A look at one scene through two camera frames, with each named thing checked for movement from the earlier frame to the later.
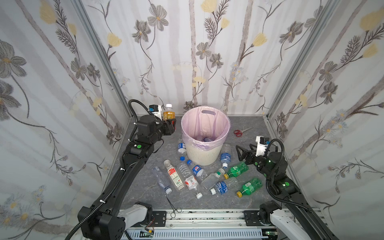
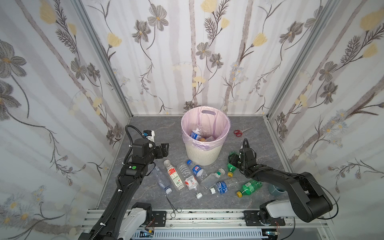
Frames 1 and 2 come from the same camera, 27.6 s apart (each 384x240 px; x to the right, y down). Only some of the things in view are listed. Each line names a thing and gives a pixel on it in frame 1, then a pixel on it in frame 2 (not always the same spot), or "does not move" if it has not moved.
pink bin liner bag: [205, 127] does not move
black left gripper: [167, 125] → [163, 150]
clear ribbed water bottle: [190, 180] does not move
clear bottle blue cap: [224, 187] does not move
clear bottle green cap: [210, 180] does not move
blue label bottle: [181, 148] → [195, 135]
